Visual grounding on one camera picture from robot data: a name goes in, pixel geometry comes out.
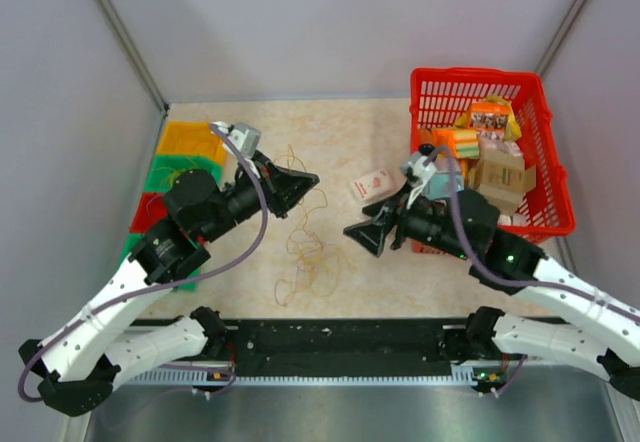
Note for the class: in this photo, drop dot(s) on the lower green storage bin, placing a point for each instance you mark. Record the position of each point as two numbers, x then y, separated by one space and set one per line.
131 241

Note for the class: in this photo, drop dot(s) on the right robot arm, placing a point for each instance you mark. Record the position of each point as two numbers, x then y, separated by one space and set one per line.
599 334

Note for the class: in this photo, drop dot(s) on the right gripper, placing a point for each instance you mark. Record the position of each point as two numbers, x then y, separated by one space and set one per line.
371 234

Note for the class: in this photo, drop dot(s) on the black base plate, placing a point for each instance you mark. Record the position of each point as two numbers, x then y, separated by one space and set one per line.
335 348

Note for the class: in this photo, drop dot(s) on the yellow storage bin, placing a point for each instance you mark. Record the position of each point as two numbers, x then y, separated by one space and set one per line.
191 139

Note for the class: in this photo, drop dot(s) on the black bottle cap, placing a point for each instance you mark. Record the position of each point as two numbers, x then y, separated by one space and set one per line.
426 150

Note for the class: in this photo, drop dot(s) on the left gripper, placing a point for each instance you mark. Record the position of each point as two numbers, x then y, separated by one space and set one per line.
282 188

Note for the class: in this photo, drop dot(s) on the orange snack box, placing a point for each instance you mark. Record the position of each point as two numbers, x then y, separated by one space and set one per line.
488 116

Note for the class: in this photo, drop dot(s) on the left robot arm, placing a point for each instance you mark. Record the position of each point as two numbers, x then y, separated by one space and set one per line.
78 367

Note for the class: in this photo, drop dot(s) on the yellow plastic bag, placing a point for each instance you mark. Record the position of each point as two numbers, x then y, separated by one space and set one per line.
513 130

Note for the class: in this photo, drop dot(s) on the orange sponge pack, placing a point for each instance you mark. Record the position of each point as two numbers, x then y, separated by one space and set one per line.
463 143

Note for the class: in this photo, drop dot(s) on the upper green storage bin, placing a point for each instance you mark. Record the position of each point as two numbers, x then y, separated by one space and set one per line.
165 169

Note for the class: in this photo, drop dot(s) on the pink tissue packet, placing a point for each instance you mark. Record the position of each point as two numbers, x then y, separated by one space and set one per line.
374 185

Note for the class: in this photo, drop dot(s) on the teal tissue pack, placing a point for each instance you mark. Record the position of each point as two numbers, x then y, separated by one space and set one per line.
439 185

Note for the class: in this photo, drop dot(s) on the red storage bin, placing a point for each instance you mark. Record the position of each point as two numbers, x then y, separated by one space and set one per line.
150 210

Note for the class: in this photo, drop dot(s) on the brown cardboard box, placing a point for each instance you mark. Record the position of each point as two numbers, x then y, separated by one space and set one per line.
502 179

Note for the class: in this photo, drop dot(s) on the red plastic basket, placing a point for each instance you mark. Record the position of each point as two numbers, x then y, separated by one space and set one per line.
439 96

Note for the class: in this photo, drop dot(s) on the green storage bin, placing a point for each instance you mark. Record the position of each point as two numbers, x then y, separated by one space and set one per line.
165 169
131 241

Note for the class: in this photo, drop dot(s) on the pink wrapped pack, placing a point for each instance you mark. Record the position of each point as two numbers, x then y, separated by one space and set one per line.
494 141

